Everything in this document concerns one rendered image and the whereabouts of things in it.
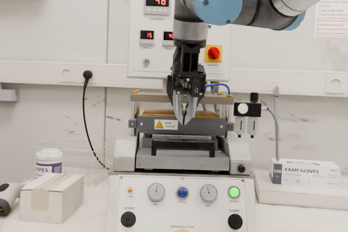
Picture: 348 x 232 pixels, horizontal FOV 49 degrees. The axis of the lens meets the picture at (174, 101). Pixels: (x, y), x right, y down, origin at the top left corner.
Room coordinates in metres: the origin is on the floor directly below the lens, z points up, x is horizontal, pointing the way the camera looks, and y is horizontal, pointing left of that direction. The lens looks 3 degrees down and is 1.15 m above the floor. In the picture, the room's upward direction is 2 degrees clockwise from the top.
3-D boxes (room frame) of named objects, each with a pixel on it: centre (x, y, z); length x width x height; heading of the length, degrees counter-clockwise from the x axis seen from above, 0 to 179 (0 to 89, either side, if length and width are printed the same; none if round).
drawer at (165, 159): (1.03, -0.02, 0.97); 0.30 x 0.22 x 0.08; 3
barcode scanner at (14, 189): (1.12, 0.47, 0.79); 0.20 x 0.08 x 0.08; 172
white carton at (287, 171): (1.38, -0.48, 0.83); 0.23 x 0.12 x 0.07; 82
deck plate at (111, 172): (1.11, -0.02, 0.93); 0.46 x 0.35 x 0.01; 3
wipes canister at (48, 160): (1.27, 0.41, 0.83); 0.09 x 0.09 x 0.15
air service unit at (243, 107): (1.22, -0.23, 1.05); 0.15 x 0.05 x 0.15; 93
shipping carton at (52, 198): (1.10, 0.34, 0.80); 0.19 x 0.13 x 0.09; 172
